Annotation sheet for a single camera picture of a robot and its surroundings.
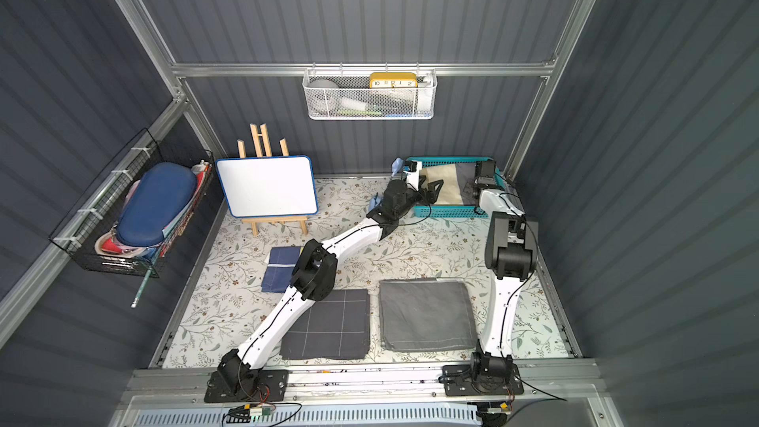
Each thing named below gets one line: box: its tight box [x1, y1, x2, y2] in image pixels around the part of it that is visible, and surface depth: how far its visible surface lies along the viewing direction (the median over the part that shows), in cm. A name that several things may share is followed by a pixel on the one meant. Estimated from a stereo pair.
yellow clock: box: [368, 72, 419, 89], surface depth 90 cm
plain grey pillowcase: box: [378, 278, 479, 352], surface depth 85 cm
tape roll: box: [308, 79, 341, 113], surface depth 89 cm
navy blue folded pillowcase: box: [260, 246, 302, 294], surface depth 94 cm
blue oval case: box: [115, 161, 197, 248], surface depth 68 cm
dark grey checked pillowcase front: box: [279, 288, 371, 360], surface depth 81 cm
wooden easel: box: [237, 123, 309, 237], surface depth 91 cm
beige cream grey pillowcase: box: [421, 163, 478, 206], surface depth 113 cm
